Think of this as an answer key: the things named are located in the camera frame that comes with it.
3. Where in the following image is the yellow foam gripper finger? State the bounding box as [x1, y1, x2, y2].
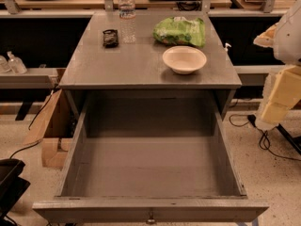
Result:
[255, 65, 301, 130]
[253, 24, 277, 48]

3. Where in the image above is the clear plastic water bottle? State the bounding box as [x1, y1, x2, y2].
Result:
[119, 0, 135, 43]

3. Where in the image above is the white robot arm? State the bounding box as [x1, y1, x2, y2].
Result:
[253, 0, 301, 130]

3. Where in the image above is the small white pump bottle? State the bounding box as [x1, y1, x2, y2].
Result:
[224, 42, 231, 52]

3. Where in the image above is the open grey top drawer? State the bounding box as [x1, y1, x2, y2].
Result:
[33, 91, 268, 224]

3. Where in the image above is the metal drawer knob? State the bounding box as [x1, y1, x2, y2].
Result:
[146, 211, 156, 225]

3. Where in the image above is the clear sanitizer bottle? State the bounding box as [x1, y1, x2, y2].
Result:
[8, 51, 27, 74]

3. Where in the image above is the white bowl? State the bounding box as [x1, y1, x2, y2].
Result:
[163, 46, 207, 74]

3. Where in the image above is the green chip bag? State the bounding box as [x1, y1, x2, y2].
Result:
[152, 16, 205, 47]

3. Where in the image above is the black snack packet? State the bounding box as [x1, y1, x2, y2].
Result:
[103, 29, 119, 48]

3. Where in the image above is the grey cabinet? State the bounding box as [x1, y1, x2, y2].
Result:
[60, 9, 242, 113]

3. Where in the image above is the cardboard box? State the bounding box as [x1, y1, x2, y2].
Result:
[23, 89, 72, 169]

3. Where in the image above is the grey metal shelf rack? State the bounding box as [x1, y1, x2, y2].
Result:
[0, 0, 294, 11]

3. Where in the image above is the black object bottom left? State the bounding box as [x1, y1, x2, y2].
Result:
[0, 158, 30, 226]

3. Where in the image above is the black cable left floor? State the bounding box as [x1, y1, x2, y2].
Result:
[8, 84, 60, 160]

